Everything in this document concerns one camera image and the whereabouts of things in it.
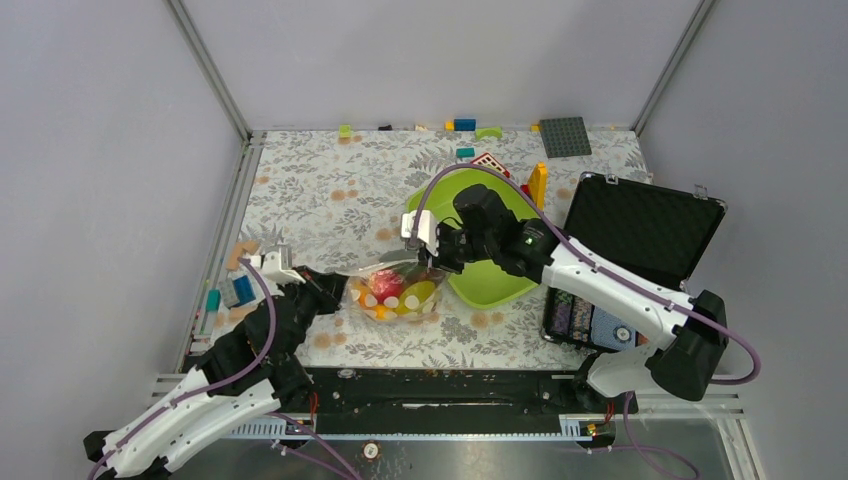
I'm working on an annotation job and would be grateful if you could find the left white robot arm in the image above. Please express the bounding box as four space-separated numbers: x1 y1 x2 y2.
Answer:
84 259 348 479

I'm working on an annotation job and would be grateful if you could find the yellow orange mango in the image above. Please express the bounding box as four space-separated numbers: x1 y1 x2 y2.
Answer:
351 284 399 322

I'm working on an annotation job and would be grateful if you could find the blue building brick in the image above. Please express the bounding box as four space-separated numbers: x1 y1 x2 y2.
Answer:
232 275 256 307

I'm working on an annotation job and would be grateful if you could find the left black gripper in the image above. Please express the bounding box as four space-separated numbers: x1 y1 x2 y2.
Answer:
277 264 349 361

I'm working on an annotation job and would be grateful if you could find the long wooden block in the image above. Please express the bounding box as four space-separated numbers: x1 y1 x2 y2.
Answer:
214 305 256 328

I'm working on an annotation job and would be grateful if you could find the green arch brick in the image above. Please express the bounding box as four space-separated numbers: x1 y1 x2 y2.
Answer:
475 126 503 141

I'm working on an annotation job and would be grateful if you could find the yellow green starfruit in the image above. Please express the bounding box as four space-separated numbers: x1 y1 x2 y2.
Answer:
395 280 439 316

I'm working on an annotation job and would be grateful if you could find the teal block at rail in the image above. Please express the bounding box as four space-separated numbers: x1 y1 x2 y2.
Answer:
204 289 221 312

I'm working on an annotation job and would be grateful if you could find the red pomegranate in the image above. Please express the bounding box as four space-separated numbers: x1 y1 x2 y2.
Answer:
367 269 405 303

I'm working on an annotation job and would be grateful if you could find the L-shaped wooden block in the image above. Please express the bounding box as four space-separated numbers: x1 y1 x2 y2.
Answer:
224 240 260 272

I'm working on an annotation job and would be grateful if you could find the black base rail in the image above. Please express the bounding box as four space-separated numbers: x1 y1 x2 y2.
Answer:
270 367 638 438

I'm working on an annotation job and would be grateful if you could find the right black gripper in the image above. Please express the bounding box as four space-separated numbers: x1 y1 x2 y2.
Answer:
420 220 498 274

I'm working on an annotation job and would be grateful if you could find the black open case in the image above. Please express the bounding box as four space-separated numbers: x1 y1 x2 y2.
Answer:
541 173 727 352

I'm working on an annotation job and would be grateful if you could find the yellow blue brick tower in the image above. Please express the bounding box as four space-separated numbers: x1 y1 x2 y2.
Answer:
520 162 548 211

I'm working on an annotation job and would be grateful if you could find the green plastic tray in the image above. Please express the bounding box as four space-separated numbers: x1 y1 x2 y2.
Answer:
425 169 537 310

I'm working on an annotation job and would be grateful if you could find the grey building brick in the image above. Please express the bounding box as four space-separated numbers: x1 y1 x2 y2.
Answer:
217 278 240 308

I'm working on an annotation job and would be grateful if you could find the red white window brick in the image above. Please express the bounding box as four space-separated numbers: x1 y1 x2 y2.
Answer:
471 152 511 178

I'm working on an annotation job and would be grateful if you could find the blue yellow brick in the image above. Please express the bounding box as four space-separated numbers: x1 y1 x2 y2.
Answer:
444 118 477 132

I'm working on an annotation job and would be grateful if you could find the grey building baseplate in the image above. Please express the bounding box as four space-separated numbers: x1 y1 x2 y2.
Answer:
539 117 592 158

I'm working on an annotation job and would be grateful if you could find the clear zip top bag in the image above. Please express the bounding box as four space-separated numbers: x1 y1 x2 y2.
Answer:
341 251 450 324

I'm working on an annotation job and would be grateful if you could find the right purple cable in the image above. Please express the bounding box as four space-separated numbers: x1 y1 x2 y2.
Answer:
410 162 763 478

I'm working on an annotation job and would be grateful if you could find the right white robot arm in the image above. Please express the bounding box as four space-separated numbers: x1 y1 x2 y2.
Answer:
406 183 728 412

